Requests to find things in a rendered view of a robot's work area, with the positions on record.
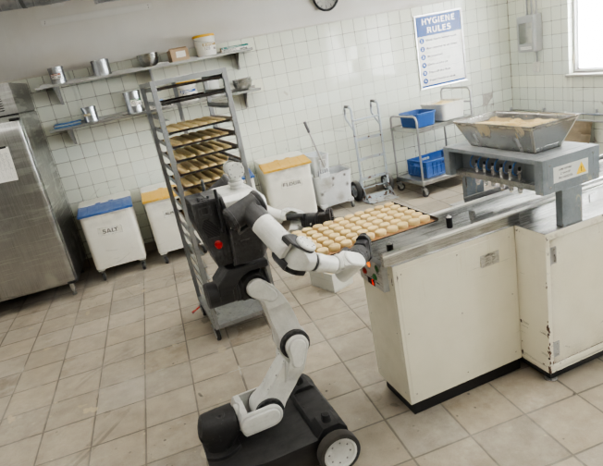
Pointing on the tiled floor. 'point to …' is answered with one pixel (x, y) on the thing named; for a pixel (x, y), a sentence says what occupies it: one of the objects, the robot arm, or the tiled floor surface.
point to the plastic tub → (328, 281)
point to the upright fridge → (29, 205)
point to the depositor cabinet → (564, 288)
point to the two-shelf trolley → (420, 148)
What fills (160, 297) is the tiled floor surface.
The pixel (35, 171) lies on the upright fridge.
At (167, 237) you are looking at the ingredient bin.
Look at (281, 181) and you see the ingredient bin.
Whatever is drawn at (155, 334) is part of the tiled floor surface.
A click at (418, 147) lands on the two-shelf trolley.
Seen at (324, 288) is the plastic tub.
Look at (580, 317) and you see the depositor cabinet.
